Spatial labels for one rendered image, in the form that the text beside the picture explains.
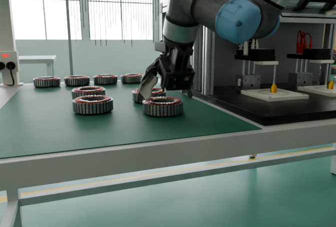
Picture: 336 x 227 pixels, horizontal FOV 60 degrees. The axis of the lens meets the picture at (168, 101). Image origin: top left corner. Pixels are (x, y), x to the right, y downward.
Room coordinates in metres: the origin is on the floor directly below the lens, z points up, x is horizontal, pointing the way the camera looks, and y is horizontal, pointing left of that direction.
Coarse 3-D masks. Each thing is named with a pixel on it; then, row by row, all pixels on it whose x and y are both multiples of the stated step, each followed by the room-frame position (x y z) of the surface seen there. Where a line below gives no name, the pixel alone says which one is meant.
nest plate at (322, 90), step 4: (300, 88) 1.05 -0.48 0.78; (304, 88) 1.03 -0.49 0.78; (308, 88) 1.02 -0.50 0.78; (312, 88) 1.02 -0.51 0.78; (316, 88) 1.02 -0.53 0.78; (320, 88) 1.02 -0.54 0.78; (324, 88) 1.02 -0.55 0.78; (312, 92) 1.00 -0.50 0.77; (316, 92) 0.98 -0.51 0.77; (320, 92) 0.96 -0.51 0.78; (324, 92) 0.95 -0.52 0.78; (328, 92) 0.94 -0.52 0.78; (332, 92) 0.93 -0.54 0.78; (332, 96) 0.93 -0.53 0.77
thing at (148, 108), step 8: (160, 96) 0.84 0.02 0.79; (144, 104) 0.76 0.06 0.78; (152, 104) 0.75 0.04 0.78; (160, 104) 0.74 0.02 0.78; (168, 104) 0.74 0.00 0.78; (176, 104) 0.75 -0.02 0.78; (144, 112) 0.76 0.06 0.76; (152, 112) 0.74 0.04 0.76; (160, 112) 0.73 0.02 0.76; (168, 112) 0.74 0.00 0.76; (176, 112) 0.75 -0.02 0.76
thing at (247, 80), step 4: (236, 76) 1.08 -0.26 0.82; (240, 76) 1.06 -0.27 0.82; (244, 76) 1.04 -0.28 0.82; (248, 76) 1.05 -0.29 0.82; (252, 76) 1.05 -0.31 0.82; (256, 76) 1.06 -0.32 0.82; (260, 76) 1.07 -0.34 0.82; (236, 80) 1.08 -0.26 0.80; (244, 80) 1.04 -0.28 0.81; (248, 80) 1.05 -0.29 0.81; (252, 80) 1.05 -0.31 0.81; (256, 80) 1.06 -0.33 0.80; (236, 84) 1.08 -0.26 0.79; (240, 84) 1.05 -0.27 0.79; (244, 84) 1.04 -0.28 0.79; (248, 84) 1.05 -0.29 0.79; (252, 84) 1.05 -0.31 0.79; (256, 84) 1.06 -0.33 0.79; (236, 88) 1.08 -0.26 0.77; (240, 88) 1.05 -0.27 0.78; (244, 88) 1.04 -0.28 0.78; (248, 88) 1.05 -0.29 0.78; (252, 88) 1.05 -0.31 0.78; (256, 88) 1.06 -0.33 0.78
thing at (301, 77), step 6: (288, 72) 1.17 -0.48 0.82; (294, 72) 1.14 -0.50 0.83; (300, 72) 1.15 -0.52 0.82; (306, 72) 1.16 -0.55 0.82; (288, 78) 1.16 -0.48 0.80; (294, 78) 1.13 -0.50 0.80; (300, 78) 1.13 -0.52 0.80; (306, 78) 1.13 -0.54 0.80; (288, 84) 1.16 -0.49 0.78; (294, 84) 1.13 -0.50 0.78; (300, 84) 1.13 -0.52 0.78; (306, 84) 1.14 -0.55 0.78
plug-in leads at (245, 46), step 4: (252, 40) 1.09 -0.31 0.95; (256, 40) 1.06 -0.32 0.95; (240, 44) 1.10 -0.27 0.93; (244, 44) 1.07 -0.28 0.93; (252, 44) 1.05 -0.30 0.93; (256, 44) 1.06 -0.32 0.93; (240, 48) 1.10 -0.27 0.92; (244, 48) 1.07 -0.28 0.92; (252, 48) 1.05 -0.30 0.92; (236, 52) 1.10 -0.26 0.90; (240, 52) 1.09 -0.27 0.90; (244, 52) 1.07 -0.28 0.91
